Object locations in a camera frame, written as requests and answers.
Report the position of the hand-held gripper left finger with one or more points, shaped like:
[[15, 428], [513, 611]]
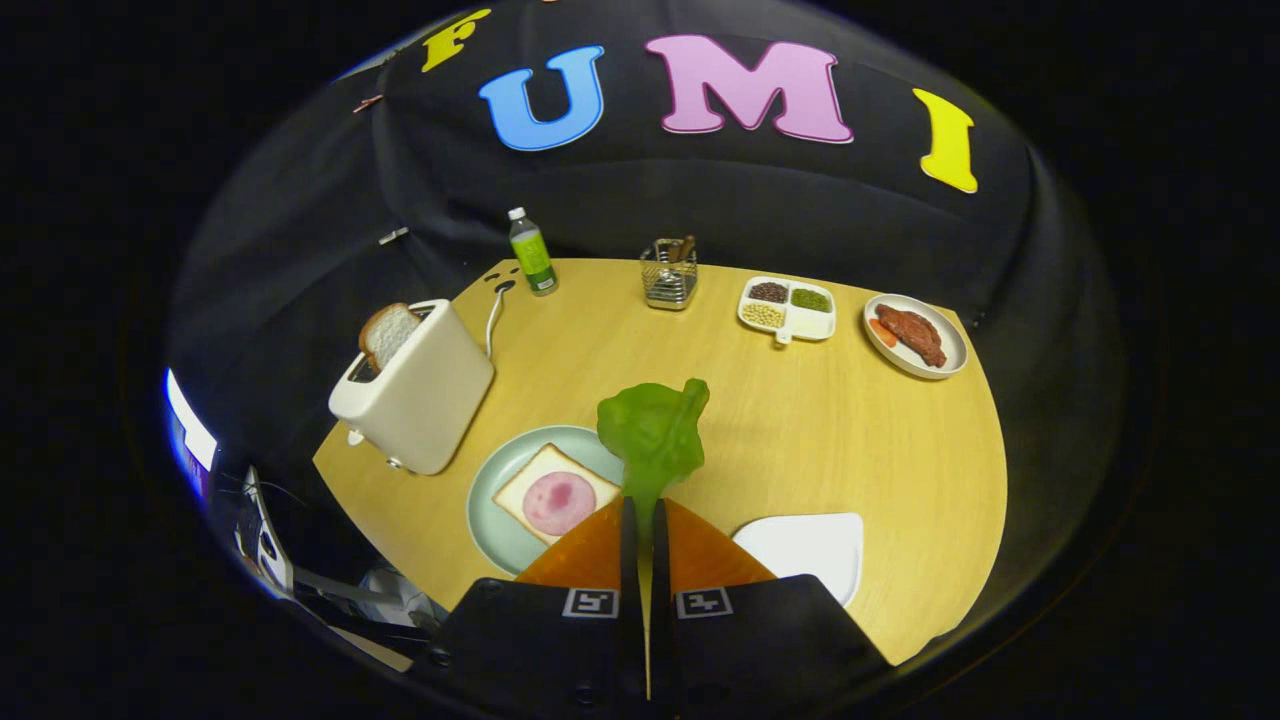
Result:
[[540, 650]]

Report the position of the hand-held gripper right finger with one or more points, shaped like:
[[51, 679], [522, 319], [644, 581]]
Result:
[[760, 650]]

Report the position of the green lettuce leaf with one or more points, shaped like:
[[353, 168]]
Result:
[[650, 430]]

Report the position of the plain toast bread slice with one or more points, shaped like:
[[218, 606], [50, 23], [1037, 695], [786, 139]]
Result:
[[388, 335]]

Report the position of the white square plate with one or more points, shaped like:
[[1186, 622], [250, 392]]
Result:
[[800, 550]]

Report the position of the light green round plate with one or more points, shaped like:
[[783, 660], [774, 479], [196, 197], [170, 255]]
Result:
[[490, 530]]

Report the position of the pink ham slice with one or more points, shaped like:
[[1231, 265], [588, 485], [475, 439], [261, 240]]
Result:
[[560, 503]]

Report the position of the bread slice under ham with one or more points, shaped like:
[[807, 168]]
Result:
[[535, 475]]

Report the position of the white toaster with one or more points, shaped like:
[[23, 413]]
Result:
[[420, 400]]

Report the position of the white divided bean dish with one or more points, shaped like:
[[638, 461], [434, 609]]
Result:
[[815, 322]]

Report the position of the orange carrot slice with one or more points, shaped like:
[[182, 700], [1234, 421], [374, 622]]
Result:
[[882, 333]]

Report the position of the brown meat piece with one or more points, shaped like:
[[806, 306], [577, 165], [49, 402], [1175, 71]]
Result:
[[912, 335]]

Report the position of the round white plate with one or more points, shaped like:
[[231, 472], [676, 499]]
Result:
[[950, 350]]

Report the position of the green label clear bottle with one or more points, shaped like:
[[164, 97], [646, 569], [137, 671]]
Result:
[[533, 255]]

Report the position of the bright monitor screen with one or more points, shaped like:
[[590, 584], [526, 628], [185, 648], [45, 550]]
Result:
[[190, 430]]

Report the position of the silver cloth clip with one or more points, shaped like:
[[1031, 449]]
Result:
[[393, 236]]

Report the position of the black backdrop cloth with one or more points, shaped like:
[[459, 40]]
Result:
[[700, 200]]

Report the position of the red cloth clip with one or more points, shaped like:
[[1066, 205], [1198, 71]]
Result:
[[368, 103]]

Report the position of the white equipment frame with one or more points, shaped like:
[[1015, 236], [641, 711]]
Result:
[[270, 555]]

